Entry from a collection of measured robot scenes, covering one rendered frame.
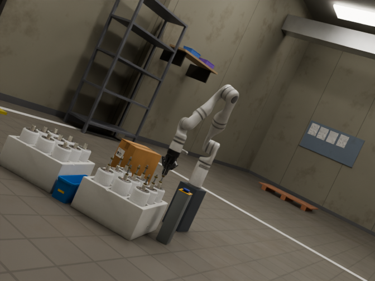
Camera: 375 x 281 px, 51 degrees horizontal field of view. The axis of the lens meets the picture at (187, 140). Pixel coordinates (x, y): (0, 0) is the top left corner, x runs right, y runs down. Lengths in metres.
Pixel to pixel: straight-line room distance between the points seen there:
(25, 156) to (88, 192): 0.44
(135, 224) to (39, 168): 0.65
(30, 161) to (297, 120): 9.06
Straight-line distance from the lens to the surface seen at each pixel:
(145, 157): 3.35
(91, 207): 2.19
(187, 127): 2.27
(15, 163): 2.46
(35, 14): 4.87
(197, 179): 2.60
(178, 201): 2.24
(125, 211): 2.10
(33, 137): 2.46
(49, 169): 2.33
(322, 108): 10.77
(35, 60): 4.99
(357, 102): 10.67
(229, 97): 2.34
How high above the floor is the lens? 0.71
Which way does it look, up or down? 3 degrees down
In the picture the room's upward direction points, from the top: 25 degrees clockwise
